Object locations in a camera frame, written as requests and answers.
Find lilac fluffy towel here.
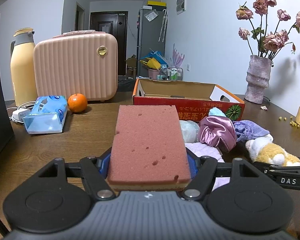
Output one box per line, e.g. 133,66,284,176
185,142,230,191

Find yellow white plush toy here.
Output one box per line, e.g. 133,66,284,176
245,134,300,166

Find pink layered sponge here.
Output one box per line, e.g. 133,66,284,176
107,105,191,191

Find iridescent plastic bag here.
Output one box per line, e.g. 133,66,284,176
179,120,199,143

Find pink satin scrunchie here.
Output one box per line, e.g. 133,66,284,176
197,115,237,153

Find purple drawstring pouch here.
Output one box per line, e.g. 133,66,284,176
233,120,270,142

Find light blue plush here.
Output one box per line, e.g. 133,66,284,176
208,107,226,117

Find orange fruit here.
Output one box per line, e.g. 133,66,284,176
68,93,88,113

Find blue tissue pack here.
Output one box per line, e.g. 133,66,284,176
23,95,68,134

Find red cardboard box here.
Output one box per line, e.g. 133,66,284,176
133,79,245,122

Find pink textured vase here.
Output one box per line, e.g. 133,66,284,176
244,55,272,105

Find pink ribbed suitcase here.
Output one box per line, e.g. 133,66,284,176
33,30,118,101

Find dried pink roses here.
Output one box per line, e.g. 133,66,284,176
235,0,300,61

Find cream thermos jug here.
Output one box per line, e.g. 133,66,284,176
10,28,37,107

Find dark entrance door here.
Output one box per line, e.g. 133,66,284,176
90,11,128,76

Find grey refrigerator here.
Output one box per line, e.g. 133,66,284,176
137,8,165,77

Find yellow box on fridge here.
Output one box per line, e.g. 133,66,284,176
147,1,166,11

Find white charger with cable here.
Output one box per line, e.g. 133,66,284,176
6,101,36,125

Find wire trolley with bottles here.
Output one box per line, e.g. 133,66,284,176
157,64,183,81

